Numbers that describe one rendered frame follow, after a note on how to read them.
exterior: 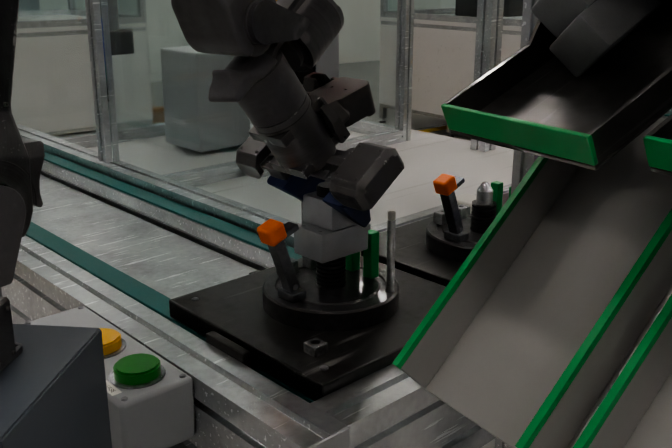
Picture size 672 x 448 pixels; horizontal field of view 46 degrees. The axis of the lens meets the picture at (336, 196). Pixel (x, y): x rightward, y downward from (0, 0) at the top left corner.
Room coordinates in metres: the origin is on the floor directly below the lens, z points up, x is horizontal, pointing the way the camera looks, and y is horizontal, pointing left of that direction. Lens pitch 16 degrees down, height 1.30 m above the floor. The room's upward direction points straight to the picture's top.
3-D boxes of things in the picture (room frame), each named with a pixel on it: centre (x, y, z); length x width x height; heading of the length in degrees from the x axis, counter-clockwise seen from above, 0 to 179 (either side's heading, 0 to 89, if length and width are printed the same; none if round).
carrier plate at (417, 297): (0.75, 0.01, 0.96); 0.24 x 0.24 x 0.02; 43
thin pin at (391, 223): (0.73, -0.05, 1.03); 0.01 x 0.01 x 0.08
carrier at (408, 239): (0.93, -0.18, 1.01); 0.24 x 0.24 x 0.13; 43
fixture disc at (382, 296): (0.75, 0.01, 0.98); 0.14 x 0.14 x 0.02
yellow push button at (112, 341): (0.67, 0.22, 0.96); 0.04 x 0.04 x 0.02
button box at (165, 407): (0.67, 0.22, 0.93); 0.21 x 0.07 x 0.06; 43
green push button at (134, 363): (0.62, 0.17, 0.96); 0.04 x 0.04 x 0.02
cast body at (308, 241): (0.76, 0.00, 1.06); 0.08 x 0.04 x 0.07; 133
